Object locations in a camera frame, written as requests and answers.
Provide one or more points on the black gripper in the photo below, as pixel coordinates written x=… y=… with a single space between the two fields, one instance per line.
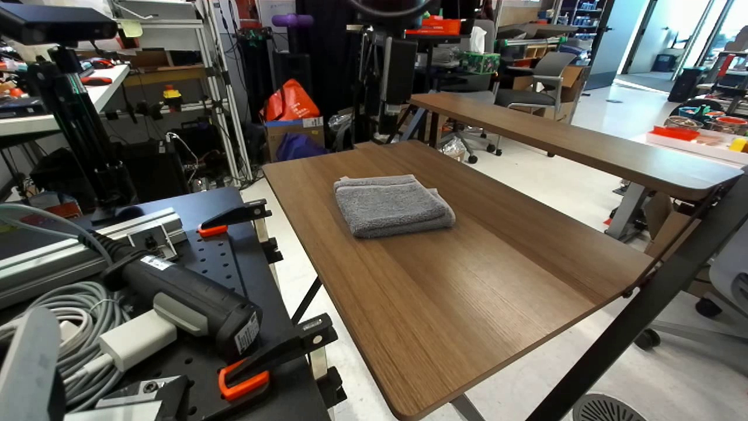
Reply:
x=398 y=74

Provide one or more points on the grey folded towel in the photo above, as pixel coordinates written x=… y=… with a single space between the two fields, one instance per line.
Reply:
x=395 y=205

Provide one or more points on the orange box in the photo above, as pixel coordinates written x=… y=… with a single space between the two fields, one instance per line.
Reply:
x=440 y=26

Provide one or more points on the green packages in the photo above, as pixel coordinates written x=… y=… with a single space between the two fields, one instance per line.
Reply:
x=480 y=62

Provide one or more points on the orange bag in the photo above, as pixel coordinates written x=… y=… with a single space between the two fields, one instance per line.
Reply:
x=291 y=102

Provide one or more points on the purple round object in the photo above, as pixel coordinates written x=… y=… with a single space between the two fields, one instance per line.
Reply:
x=294 y=20

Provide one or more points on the cardboard box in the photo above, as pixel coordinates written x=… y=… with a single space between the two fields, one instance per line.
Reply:
x=294 y=130

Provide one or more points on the purple bag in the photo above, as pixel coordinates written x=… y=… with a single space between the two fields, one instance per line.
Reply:
x=300 y=149

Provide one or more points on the small black orange clamp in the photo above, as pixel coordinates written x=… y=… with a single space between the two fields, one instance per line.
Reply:
x=236 y=214

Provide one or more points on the yellow small object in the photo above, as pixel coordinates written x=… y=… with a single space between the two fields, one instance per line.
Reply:
x=172 y=94

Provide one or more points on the black diagonal table brace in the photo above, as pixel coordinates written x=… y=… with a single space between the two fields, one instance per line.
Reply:
x=308 y=300

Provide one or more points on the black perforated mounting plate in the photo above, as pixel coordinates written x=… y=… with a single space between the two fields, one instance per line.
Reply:
x=236 y=264

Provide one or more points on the grey table leg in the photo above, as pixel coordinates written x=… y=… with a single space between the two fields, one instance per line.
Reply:
x=626 y=212

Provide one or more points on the orange flat tray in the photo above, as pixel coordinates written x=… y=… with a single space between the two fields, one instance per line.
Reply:
x=677 y=132

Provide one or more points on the white workbench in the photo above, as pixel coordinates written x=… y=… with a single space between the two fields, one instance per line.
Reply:
x=102 y=89

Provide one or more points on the red small tool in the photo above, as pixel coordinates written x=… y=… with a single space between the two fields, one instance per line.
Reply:
x=97 y=81

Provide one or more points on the black handheld controller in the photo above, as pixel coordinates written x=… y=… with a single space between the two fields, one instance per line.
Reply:
x=201 y=300

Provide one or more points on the black tripod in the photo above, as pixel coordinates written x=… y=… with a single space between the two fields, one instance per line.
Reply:
x=84 y=132

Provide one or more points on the large black orange clamp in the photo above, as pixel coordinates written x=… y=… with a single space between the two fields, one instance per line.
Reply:
x=250 y=381

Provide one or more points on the white power adapter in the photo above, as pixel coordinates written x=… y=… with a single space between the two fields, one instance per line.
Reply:
x=142 y=338

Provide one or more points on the light grey office chair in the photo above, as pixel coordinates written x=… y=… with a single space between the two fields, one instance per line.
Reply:
x=729 y=270

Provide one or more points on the round slotted vent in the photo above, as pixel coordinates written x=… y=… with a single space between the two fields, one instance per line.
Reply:
x=604 y=410

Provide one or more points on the grey foreground panel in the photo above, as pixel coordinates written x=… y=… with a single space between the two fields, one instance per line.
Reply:
x=26 y=366

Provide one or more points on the metal rack frame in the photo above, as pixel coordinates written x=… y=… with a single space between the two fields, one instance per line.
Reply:
x=231 y=94

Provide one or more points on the black table frame leg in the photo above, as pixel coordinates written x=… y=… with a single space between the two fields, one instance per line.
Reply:
x=663 y=288

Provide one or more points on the aluminium extrusion rail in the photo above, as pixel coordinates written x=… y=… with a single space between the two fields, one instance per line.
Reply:
x=49 y=260

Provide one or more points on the silver metal bracket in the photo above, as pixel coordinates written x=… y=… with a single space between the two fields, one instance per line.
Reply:
x=119 y=407

